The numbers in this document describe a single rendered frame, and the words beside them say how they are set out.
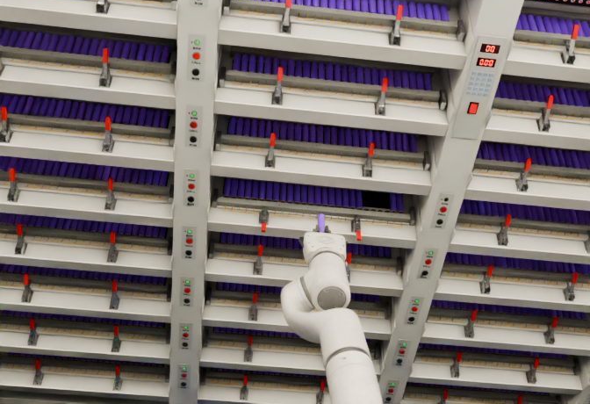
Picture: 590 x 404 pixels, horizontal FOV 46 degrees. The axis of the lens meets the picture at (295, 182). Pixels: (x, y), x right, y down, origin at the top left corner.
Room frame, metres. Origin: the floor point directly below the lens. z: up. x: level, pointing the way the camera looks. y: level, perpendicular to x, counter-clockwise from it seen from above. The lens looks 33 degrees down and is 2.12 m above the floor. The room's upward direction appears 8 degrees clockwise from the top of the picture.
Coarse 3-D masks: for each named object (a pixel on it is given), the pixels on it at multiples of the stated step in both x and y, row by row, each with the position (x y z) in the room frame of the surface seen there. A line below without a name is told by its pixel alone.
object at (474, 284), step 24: (456, 264) 1.68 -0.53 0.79; (480, 264) 1.70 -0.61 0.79; (504, 264) 1.71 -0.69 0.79; (528, 264) 1.73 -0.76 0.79; (552, 264) 1.74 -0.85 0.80; (576, 264) 1.76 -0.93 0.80; (456, 288) 1.62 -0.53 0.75; (480, 288) 1.63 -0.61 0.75; (504, 288) 1.65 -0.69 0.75; (528, 288) 1.66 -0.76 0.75; (552, 288) 1.68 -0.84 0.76; (576, 288) 1.68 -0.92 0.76
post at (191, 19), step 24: (216, 0) 1.54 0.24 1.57; (192, 24) 1.54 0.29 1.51; (216, 24) 1.54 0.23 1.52; (216, 48) 1.54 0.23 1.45; (192, 96) 1.54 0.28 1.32; (192, 168) 1.54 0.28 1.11; (192, 216) 1.54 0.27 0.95; (192, 264) 1.54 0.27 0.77; (192, 312) 1.54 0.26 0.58; (192, 336) 1.54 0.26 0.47; (192, 360) 1.54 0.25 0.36; (192, 384) 1.54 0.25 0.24
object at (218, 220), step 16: (384, 192) 1.74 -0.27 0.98; (208, 208) 1.54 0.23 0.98; (368, 208) 1.67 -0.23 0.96; (384, 208) 1.68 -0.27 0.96; (416, 208) 1.67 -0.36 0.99; (208, 224) 1.55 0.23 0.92; (224, 224) 1.55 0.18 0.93; (240, 224) 1.55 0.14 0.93; (256, 224) 1.56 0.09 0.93; (272, 224) 1.57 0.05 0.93; (288, 224) 1.58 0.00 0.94; (304, 224) 1.58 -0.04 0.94; (336, 224) 1.60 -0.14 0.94; (368, 224) 1.62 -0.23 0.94; (384, 224) 1.63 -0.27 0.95; (416, 224) 1.63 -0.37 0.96; (352, 240) 1.58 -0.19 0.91; (368, 240) 1.59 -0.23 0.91; (384, 240) 1.59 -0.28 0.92; (400, 240) 1.59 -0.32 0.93; (416, 240) 1.59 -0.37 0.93
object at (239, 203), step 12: (228, 204) 1.59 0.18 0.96; (240, 204) 1.60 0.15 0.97; (252, 204) 1.60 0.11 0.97; (264, 204) 1.61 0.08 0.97; (276, 204) 1.61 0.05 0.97; (288, 204) 1.62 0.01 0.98; (288, 216) 1.59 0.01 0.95; (348, 216) 1.62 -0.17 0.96; (360, 216) 1.63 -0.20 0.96; (372, 216) 1.63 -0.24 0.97; (384, 216) 1.63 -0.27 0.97; (396, 216) 1.64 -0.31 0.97; (408, 216) 1.64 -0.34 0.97
